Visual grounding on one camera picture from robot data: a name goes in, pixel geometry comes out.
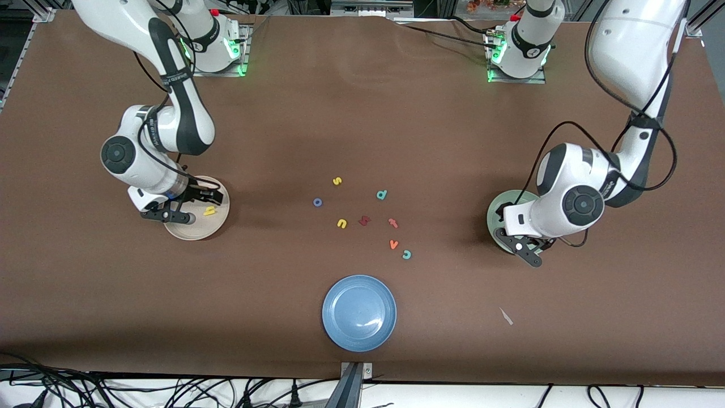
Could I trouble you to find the orange flowers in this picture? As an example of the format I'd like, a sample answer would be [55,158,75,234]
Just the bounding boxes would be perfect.
[466,0,526,13]

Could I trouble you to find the blue plate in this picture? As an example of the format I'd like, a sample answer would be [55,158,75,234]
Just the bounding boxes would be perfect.
[321,274,398,353]

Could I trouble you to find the aluminium frame profile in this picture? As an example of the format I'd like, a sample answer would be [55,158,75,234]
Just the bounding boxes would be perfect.
[685,0,725,39]

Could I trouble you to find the beige plate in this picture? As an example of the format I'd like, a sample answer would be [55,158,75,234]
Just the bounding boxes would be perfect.
[163,176,231,241]

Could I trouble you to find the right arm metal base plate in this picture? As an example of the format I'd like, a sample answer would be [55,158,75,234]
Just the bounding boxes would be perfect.
[187,23,253,78]

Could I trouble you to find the green plate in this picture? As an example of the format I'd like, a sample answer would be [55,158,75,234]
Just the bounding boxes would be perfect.
[486,190,540,254]

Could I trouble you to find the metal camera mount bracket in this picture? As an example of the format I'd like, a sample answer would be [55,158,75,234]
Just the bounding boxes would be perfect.
[326,362,374,408]

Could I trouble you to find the brown paper table cover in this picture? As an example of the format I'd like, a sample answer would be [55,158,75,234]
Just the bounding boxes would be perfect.
[0,10,725,387]

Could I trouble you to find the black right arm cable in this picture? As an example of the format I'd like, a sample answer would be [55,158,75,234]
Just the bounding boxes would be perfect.
[133,0,199,182]

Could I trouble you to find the grey device box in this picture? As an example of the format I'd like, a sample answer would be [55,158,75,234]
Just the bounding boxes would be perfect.
[330,0,415,18]

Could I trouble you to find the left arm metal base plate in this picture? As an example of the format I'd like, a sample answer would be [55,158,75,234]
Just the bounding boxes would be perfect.
[486,28,548,86]

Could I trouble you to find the black base cable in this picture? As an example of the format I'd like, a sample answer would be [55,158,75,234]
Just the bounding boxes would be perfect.
[396,22,494,50]

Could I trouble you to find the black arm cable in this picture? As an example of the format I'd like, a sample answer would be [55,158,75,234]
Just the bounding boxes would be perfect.
[133,0,199,182]
[521,23,679,248]

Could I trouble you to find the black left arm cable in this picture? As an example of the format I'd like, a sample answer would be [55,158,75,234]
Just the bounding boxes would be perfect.
[521,23,679,248]

